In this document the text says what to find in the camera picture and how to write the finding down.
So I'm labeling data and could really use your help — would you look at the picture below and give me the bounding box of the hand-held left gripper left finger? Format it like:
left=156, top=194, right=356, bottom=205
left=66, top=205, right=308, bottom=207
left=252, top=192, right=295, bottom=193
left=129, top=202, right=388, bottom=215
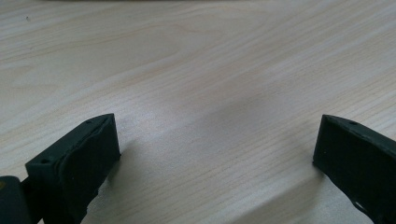
left=25, top=113, right=121, bottom=224

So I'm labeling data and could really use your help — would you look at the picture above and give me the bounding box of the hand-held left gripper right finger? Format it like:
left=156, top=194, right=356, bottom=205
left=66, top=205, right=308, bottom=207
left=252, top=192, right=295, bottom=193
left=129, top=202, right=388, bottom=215
left=312, top=114, right=396, bottom=224

